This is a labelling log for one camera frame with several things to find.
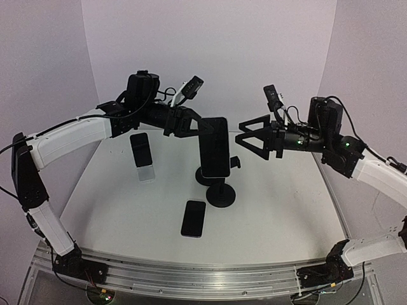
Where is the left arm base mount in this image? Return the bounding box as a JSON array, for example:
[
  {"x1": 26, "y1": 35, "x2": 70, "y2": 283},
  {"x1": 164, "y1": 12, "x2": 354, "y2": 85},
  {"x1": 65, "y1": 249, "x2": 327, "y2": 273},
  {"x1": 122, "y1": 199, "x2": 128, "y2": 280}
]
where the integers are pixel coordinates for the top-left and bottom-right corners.
[{"x1": 53, "y1": 244, "x2": 108, "y2": 284}]

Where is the black phone stand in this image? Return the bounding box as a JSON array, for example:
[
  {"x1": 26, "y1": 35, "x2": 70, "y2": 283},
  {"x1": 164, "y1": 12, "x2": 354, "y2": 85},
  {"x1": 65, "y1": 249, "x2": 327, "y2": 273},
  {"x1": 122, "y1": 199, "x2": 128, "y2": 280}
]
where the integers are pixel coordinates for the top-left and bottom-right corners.
[
  {"x1": 206, "y1": 179, "x2": 236, "y2": 208},
  {"x1": 195, "y1": 156, "x2": 241, "y2": 187}
]

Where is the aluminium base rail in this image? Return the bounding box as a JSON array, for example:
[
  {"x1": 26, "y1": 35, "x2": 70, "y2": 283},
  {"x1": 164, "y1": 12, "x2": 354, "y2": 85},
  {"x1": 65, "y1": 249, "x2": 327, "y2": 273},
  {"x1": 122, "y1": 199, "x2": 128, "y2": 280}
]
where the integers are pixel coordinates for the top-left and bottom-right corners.
[{"x1": 18, "y1": 243, "x2": 383, "y2": 304}]

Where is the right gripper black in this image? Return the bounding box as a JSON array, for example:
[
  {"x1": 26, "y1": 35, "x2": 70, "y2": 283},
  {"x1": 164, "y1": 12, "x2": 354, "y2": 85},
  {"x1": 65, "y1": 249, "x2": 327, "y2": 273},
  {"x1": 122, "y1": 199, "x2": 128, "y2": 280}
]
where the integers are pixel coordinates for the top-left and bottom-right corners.
[{"x1": 238, "y1": 114, "x2": 332, "y2": 160}]

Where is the clear acrylic phone stand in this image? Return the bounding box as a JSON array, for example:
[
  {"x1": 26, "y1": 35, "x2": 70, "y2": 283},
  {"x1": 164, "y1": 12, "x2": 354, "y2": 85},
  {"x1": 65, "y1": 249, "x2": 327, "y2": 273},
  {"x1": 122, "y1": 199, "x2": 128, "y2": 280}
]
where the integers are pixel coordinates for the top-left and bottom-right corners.
[{"x1": 137, "y1": 165, "x2": 155, "y2": 182}]

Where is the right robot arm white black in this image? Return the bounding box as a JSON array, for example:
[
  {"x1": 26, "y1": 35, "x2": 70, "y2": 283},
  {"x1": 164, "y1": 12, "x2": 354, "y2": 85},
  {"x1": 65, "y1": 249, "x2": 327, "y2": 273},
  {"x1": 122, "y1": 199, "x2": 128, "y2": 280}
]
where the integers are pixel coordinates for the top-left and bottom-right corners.
[{"x1": 235, "y1": 94, "x2": 406, "y2": 207}]

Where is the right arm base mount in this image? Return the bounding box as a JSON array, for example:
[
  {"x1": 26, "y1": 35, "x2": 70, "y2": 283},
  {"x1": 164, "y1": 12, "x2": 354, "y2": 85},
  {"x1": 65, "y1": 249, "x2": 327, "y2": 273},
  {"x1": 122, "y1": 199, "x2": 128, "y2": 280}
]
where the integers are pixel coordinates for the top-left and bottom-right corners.
[{"x1": 296, "y1": 239, "x2": 354, "y2": 288}]

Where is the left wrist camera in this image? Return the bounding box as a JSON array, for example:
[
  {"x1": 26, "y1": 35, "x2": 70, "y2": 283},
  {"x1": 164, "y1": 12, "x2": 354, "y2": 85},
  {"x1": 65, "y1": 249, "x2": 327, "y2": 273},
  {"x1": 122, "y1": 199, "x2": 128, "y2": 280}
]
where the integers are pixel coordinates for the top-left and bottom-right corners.
[{"x1": 169, "y1": 76, "x2": 204, "y2": 107}]

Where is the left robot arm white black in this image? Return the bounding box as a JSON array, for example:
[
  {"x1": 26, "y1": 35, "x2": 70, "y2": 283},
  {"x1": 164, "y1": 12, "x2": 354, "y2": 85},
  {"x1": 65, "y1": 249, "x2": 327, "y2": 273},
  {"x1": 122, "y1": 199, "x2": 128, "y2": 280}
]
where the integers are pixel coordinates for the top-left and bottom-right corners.
[{"x1": 1, "y1": 70, "x2": 214, "y2": 276}]

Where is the black phone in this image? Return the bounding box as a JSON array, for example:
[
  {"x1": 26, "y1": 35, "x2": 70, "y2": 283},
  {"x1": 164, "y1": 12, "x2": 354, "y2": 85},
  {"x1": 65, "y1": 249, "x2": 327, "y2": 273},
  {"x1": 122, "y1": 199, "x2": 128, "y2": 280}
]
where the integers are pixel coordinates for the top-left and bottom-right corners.
[
  {"x1": 130, "y1": 133, "x2": 153, "y2": 168},
  {"x1": 198, "y1": 117, "x2": 230, "y2": 178},
  {"x1": 181, "y1": 200, "x2": 206, "y2": 238}
]

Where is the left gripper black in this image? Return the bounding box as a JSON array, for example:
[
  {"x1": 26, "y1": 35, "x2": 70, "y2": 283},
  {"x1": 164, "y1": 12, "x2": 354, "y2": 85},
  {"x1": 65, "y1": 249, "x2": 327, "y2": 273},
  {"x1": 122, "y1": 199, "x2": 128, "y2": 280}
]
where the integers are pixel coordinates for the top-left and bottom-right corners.
[{"x1": 138, "y1": 99, "x2": 216, "y2": 137}]

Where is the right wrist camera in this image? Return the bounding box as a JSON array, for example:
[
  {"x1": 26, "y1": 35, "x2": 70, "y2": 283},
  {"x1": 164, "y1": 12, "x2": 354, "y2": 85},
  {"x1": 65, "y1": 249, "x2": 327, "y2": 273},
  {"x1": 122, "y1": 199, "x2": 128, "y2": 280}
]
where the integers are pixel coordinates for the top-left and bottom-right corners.
[{"x1": 263, "y1": 85, "x2": 287, "y2": 130}]

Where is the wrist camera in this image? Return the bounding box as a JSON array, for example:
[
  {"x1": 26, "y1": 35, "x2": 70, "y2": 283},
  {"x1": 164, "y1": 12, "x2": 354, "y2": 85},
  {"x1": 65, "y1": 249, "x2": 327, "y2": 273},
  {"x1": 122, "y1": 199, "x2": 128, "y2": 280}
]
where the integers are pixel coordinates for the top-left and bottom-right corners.
[
  {"x1": 263, "y1": 85, "x2": 287, "y2": 130},
  {"x1": 169, "y1": 76, "x2": 204, "y2": 107}
]

